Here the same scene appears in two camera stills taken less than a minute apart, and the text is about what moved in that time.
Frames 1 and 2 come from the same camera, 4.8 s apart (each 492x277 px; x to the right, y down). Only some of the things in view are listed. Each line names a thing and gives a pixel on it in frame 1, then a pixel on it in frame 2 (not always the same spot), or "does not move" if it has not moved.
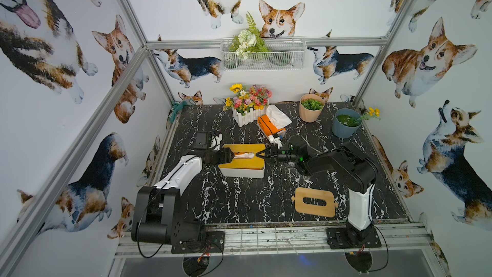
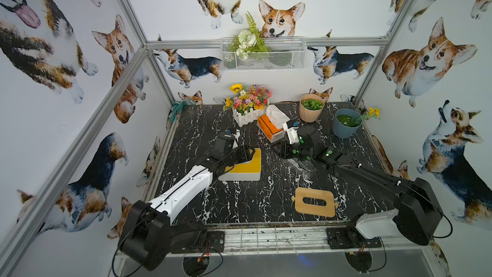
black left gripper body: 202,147 → 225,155
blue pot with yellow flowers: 347,121 does not move
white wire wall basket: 280,54 does not move
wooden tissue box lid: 328,209 does not move
